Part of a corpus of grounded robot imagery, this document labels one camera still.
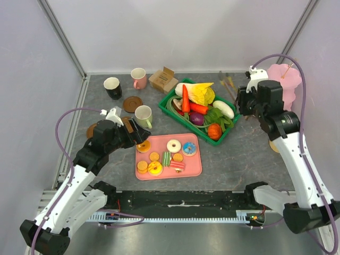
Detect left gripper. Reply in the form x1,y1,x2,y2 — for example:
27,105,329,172
106,117,151,154

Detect brown saucer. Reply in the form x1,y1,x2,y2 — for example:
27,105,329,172
86,123,97,139
123,96,143,113

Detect red striped cake slice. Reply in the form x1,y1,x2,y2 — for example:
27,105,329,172
169,160,185,172

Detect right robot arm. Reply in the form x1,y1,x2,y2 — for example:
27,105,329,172
236,80,339,234

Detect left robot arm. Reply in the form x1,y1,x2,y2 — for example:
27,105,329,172
20,118,151,254

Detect white radish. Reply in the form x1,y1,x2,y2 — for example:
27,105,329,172
212,100,234,119

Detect green mug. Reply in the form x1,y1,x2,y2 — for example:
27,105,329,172
134,105,153,129

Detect round biscuit upper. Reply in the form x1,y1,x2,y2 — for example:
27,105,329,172
149,152,160,162

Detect round biscuit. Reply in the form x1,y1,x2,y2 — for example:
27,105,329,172
172,153,183,162
149,152,160,162

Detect stacked biscuits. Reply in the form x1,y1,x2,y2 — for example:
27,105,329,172
137,160,148,174

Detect green leafy vegetable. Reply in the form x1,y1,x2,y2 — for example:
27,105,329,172
204,105,234,132

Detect green vegetable crate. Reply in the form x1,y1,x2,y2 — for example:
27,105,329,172
158,78,240,146

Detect small orange pumpkin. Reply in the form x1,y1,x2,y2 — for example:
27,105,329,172
208,123,223,141

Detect yellow glazed donut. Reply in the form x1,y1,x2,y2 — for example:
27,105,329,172
148,161,163,176

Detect yellow round sponge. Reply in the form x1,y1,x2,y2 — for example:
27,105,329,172
269,141,279,153

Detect napa cabbage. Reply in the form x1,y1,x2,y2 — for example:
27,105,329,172
175,82,215,106

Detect pink three-tier cake stand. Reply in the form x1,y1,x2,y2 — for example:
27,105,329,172
267,64,302,111

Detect white glazed donut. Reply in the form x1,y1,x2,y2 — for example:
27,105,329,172
166,139,182,154

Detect black mug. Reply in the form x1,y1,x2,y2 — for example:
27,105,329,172
103,77,122,100

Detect pink serving tray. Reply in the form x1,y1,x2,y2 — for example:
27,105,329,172
135,133,202,181

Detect purple onion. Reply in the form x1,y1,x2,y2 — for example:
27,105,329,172
189,112,205,126

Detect round biscuit right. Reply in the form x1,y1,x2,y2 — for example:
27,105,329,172
172,153,183,162

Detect lying carrot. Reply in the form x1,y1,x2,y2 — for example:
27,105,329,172
189,102,208,115

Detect mushroom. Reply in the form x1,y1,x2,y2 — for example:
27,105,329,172
172,99,182,111

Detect green long beans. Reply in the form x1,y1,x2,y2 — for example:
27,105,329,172
159,96,210,131

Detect pink mug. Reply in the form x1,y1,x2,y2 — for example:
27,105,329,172
131,67,147,90

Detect blue sprinkled donut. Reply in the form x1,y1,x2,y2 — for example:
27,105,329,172
182,142,197,157

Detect cardboard box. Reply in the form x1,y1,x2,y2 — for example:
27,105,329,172
149,66,179,95

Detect upright carrot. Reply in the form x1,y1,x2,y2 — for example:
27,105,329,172
182,85,190,113

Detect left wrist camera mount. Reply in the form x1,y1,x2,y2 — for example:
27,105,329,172
100,106,124,127

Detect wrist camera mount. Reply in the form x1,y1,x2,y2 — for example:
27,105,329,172
245,66,269,93
100,106,124,127

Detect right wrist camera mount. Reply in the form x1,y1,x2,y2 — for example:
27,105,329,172
245,66,269,93

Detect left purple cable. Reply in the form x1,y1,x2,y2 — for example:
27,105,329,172
30,107,146,255

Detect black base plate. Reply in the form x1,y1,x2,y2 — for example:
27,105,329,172
104,191,262,219

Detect white cable duct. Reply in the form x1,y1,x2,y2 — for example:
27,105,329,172
86,211,250,224

